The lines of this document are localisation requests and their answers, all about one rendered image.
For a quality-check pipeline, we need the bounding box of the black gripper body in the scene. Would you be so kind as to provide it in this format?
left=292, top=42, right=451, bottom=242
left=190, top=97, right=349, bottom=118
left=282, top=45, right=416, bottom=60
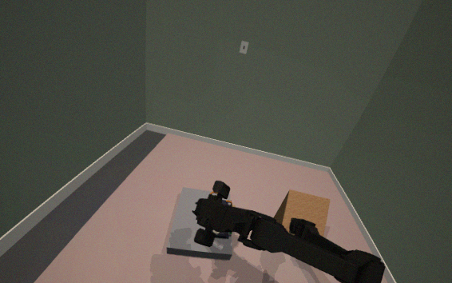
left=194, top=181, right=230, bottom=247

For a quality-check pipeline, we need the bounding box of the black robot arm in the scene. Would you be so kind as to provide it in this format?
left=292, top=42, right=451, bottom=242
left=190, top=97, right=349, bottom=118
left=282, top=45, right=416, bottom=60
left=195, top=198, right=386, bottom=283

